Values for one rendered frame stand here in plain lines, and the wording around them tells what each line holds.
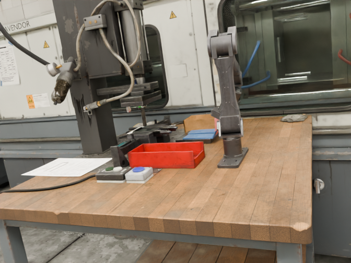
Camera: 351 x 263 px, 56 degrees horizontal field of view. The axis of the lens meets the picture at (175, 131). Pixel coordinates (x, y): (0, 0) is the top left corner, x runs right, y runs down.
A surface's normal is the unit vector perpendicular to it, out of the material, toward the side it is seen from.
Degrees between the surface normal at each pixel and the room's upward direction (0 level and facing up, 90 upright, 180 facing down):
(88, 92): 90
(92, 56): 90
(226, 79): 93
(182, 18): 90
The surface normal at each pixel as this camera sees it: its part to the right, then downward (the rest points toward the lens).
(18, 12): -0.43, 0.25
